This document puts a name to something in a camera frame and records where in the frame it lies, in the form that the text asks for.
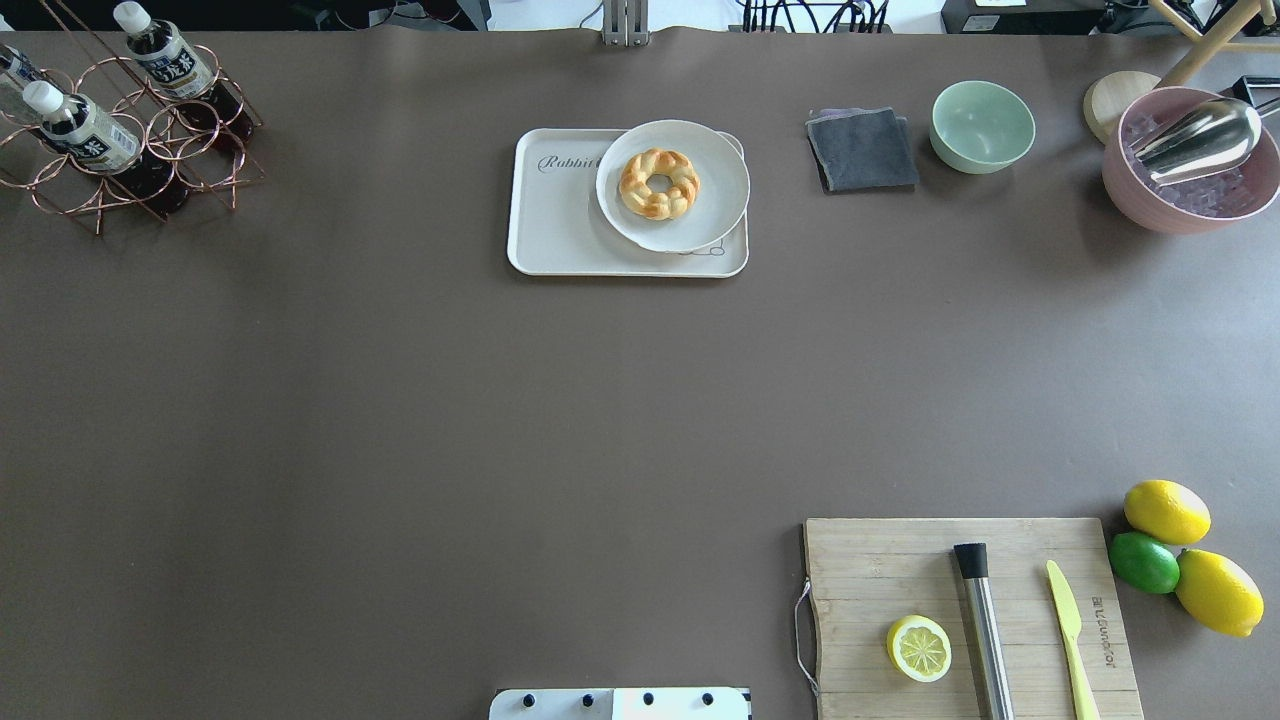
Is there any tea bottle white cap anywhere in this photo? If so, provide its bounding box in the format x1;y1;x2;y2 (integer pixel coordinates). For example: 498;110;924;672
23;81;189;217

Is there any cream rectangular serving tray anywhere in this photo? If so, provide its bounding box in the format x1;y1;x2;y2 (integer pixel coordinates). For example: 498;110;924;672
507;128;750;279

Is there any white round plate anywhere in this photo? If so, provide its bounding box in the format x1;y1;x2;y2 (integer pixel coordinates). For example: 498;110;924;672
596;119;750;252

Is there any grey folded cloth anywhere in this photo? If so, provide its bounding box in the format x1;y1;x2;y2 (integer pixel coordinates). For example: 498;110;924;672
805;108;919;193

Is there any bamboo cutting board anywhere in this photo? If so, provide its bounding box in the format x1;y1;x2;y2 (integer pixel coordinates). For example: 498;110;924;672
804;518;1144;719

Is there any steel muddler black tip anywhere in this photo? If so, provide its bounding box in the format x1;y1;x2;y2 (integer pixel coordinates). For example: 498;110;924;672
954;542;1016;719

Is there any lemon half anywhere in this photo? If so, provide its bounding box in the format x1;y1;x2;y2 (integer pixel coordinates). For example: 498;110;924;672
884;614;954;683

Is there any mint green bowl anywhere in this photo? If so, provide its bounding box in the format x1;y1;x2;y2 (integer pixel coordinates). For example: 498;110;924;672
929;79;1036;176

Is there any yellow plastic knife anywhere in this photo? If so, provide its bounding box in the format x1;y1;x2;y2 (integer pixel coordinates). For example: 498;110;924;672
1044;560;1101;720

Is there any wooden glass stand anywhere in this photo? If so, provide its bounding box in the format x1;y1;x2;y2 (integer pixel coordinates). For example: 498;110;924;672
1083;1;1277;143

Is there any green lime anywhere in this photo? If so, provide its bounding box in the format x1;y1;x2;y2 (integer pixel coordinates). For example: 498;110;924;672
1108;530;1181;594

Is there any whole lemon upper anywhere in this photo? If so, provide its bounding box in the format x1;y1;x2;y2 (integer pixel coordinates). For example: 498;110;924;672
1123;479;1212;546

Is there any whole lemon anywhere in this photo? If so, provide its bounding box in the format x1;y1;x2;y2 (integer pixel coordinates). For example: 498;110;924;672
1175;550;1265;638
1123;479;1212;546

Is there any pink bowl of ice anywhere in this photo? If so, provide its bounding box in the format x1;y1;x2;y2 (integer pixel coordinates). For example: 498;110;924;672
1102;87;1279;234

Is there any whole lemon lower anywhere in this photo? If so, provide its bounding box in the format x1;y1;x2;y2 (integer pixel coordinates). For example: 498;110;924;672
1175;550;1265;638

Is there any metal ice scoop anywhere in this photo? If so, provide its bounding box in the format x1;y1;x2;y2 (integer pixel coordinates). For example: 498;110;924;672
1119;90;1277;192

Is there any braided ring pastry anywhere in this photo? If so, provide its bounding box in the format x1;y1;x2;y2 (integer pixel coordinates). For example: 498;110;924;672
618;149;701;222

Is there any aluminium frame post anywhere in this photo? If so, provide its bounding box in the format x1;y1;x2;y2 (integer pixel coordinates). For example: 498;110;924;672
602;0;650;47

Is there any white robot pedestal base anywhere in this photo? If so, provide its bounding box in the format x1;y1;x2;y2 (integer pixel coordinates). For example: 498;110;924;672
488;685;753;719

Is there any copper wire bottle rack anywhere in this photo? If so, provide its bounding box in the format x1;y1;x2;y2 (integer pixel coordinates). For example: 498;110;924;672
3;1;265;234

